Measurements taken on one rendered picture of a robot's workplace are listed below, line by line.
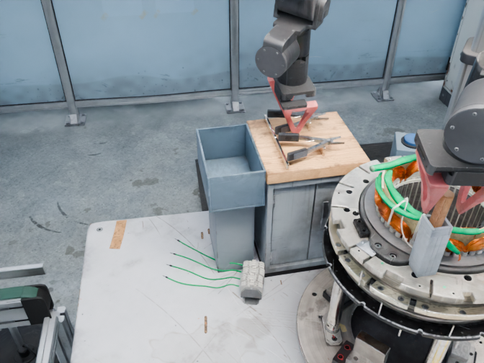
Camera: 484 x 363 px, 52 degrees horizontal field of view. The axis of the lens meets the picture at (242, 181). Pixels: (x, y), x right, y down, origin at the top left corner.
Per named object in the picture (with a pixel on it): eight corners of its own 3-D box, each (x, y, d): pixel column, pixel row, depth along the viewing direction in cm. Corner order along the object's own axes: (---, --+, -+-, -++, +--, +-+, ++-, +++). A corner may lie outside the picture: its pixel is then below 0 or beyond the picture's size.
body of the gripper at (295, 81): (281, 103, 90) (283, 67, 85) (269, 75, 98) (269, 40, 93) (316, 99, 91) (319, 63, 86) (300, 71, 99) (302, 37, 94)
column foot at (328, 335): (336, 315, 97) (337, 312, 96) (342, 345, 91) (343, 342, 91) (321, 315, 96) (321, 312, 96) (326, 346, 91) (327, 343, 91)
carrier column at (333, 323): (327, 336, 93) (341, 261, 80) (323, 325, 95) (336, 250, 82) (340, 335, 93) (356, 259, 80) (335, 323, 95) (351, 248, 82)
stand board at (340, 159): (266, 184, 90) (267, 174, 89) (245, 130, 105) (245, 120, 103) (369, 172, 93) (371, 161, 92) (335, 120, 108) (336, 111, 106)
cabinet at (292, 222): (263, 278, 107) (268, 184, 90) (246, 220, 121) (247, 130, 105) (349, 264, 110) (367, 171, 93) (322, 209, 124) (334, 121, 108)
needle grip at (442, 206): (434, 234, 62) (449, 199, 58) (424, 225, 63) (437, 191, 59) (443, 229, 63) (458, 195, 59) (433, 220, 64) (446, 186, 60)
